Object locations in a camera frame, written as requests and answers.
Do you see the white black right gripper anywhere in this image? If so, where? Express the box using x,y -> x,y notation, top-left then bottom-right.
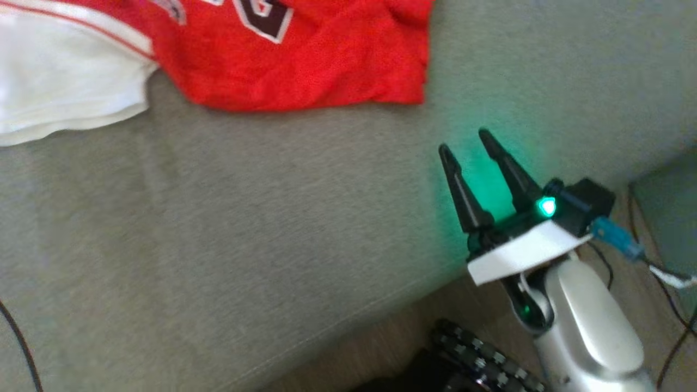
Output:
438,128 -> 593,287

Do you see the red and white sports jersey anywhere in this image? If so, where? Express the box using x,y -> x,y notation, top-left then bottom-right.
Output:
0,0 -> 436,148

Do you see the grey upholstered furniture piece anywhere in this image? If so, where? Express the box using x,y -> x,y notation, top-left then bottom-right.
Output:
631,150 -> 697,319

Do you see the grey fabric sofa seat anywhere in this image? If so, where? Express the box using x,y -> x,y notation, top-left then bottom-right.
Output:
0,0 -> 697,392

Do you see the blue right camera cable connector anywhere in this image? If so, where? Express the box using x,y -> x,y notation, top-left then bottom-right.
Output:
591,217 -> 646,261

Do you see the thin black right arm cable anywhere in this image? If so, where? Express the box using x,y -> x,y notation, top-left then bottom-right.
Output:
626,182 -> 697,390

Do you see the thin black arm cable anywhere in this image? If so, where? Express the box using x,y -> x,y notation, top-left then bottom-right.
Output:
626,182 -> 697,390
0,299 -> 44,392

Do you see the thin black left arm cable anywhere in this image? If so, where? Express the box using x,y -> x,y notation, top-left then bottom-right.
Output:
0,299 -> 44,392

